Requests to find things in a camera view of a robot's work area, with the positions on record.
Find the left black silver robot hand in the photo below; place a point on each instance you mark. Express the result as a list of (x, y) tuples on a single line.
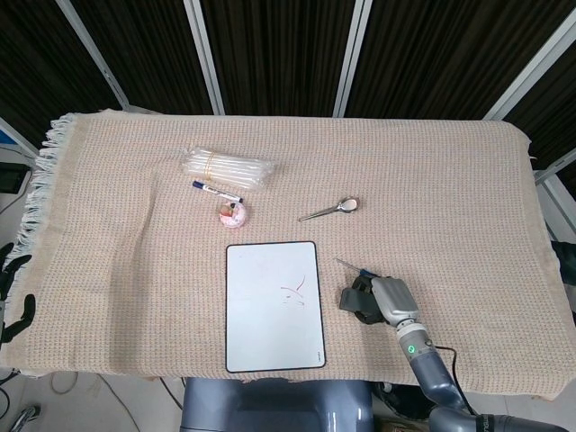
[(4, 281)]

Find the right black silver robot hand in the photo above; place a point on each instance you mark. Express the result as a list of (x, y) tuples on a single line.
[(396, 299)]

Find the grey board eraser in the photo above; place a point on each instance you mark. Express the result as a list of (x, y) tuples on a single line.
[(346, 299)]

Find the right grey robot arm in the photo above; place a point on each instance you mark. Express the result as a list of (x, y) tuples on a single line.
[(420, 346)]

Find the black round object under table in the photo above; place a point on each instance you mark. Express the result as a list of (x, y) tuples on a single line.
[(405, 398)]

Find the black box device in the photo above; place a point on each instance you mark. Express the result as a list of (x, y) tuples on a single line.
[(10, 177)]

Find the metal spoon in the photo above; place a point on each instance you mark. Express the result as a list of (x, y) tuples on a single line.
[(348, 204)]

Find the white board with black rim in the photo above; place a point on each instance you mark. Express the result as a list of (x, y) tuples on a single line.
[(274, 310)]

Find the beige waffle weave tablecloth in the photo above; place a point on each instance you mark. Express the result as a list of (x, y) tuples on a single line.
[(427, 180)]

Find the blue grey robot torso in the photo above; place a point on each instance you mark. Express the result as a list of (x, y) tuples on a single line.
[(270, 405)]

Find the bundle of clear wrapped straws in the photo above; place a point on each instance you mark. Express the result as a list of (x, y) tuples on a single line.
[(234, 171)]

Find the blue white marker pen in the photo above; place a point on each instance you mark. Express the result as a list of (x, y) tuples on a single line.
[(216, 191)]

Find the yellow rubber band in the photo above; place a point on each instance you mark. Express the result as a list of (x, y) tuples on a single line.
[(209, 164)]

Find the aluminium frame post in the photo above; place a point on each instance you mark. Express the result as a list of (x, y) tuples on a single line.
[(354, 54), (533, 72), (204, 54), (90, 45)]

